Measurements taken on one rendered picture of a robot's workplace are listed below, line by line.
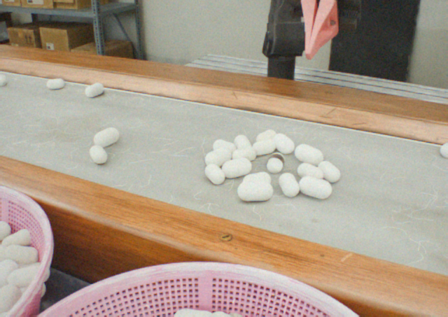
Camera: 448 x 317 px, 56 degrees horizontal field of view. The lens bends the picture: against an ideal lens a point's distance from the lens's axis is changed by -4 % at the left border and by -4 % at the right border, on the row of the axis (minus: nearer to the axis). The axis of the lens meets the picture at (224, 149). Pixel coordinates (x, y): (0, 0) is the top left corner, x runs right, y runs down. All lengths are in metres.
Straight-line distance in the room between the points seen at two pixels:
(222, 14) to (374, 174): 2.39
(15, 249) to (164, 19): 2.75
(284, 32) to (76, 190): 0.61
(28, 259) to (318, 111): 0.45
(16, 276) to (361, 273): 0.28
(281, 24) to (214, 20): 1.97
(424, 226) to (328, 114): 0.26
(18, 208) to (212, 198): 0.20
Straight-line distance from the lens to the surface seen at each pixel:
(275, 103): 0.69
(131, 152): 0.58
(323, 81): 1.09
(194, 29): 2.99
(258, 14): 2.75
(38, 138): 0.66
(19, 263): 0.44
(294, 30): 0.95
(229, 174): 0.50
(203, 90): 0.74
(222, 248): 0.37
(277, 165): 0.51
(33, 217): 0.45
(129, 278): 0.34
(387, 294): 0.35
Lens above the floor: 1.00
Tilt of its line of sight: 27 degrees down
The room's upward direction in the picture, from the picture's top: straight up
